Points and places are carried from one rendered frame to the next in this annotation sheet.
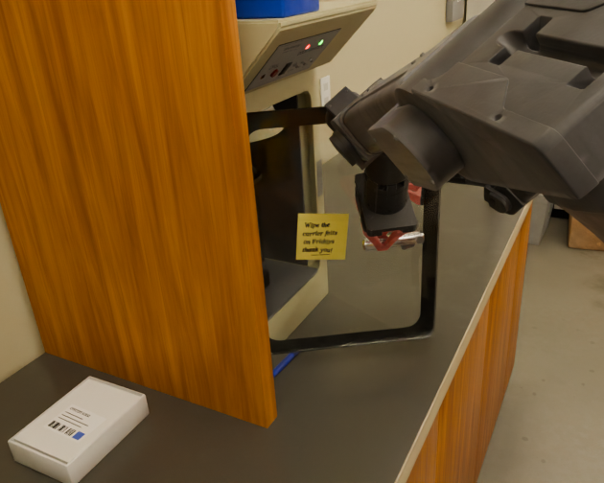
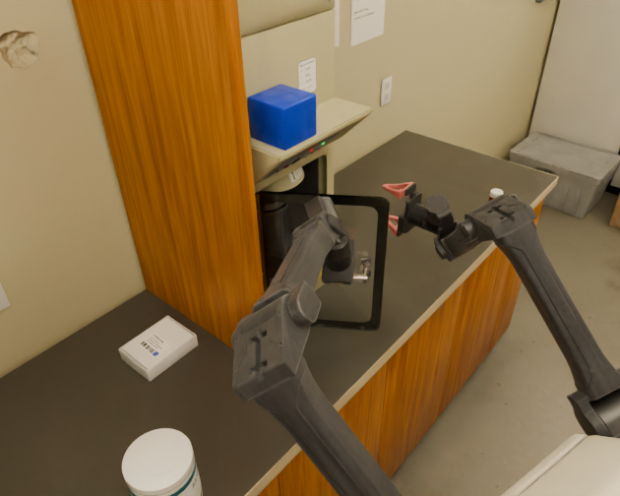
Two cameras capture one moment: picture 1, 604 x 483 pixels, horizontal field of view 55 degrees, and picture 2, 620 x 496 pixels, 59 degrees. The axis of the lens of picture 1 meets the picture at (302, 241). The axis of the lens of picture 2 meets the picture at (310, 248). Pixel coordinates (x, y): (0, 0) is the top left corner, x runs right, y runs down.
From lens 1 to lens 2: 0.54 m
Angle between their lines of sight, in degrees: 15
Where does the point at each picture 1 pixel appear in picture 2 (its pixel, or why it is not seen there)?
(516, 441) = (491, 385)
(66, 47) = (162, 143)
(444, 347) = (390, 336)
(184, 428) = (216, 358)
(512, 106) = (239, 367)
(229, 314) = (243, 305)
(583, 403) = (557, 367)
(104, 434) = (168, 355)
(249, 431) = not seen: hidden behind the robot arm
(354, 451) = not seen: hidden behind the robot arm
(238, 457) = not seen: hidden behind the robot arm
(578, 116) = (243, 384)
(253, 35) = (266, 159)
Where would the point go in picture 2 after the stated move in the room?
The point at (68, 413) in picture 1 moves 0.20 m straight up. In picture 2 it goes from (152, 338) to (136, 279)
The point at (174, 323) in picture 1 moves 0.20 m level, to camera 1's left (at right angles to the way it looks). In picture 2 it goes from (216, 299) to (142, 290)
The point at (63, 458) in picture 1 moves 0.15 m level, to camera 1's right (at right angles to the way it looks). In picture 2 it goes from (146, 366) to (204, 374)
